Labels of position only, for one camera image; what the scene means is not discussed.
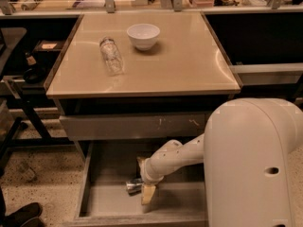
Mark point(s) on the grey drawer cabinet with counter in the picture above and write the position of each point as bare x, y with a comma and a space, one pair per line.
185, 71

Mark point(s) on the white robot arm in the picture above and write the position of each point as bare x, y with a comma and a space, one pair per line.
244, 150

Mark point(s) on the open grey middle drawer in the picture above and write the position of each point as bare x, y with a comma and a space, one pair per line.
179, 200

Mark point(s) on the closed grey top drawer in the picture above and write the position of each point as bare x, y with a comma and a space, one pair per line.
133, 125

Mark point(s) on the black round object under desk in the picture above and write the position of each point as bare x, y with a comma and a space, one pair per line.
34, 75

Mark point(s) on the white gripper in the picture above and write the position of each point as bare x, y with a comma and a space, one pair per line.
147, 173

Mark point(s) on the silver redbull can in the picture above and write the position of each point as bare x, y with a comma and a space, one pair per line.
133, 186

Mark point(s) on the black shoe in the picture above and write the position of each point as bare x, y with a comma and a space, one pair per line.
26, 216

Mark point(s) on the crumpled plastic on floor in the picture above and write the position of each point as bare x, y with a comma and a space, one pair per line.
27, 172

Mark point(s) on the black desk at left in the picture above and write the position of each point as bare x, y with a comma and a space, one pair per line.
11, 36

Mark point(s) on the white ceramic bowl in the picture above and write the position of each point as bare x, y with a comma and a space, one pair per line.
143, 36

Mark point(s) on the clear plastic water bottle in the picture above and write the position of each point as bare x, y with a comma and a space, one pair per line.
111, 56

